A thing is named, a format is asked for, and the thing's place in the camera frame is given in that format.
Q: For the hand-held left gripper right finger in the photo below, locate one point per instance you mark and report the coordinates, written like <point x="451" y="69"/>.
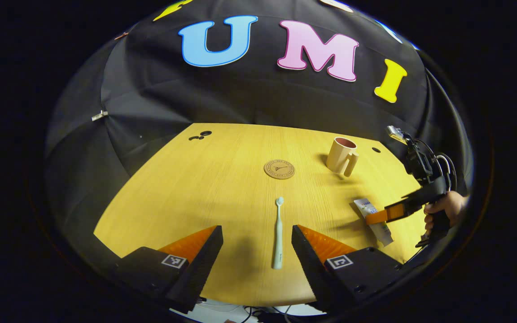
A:
<point x="314" y="273"/>

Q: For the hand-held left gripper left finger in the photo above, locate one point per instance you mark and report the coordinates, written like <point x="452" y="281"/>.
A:
<point x="195" y="273"/>

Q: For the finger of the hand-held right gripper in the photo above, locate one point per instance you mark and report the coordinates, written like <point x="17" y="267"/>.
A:
<point x="395" y="211"/>

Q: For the white toothpaste tube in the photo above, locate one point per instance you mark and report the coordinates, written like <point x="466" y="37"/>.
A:
<point x="377" y="229"/>

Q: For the pale green toothbrush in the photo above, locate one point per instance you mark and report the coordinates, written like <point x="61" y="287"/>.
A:
<point x="278" y="237"/>

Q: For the beige cup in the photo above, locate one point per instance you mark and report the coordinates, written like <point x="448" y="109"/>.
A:
<point x="338" y="157"/>

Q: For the round cork coaster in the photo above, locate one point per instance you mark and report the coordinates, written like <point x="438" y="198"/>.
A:
<point x="279" y="169"/>

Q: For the wooden desktop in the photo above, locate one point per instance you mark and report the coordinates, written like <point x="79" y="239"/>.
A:
<point x="204" y="193"/>

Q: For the black backdrop cloth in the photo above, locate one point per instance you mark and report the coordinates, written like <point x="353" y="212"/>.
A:
<point x="240" y="94"/>

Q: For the silver clip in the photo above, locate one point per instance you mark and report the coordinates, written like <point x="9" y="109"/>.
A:
<point x="99" y="115"/>

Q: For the red clip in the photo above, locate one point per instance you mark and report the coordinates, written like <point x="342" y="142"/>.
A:
<point x="121" y="35"/>

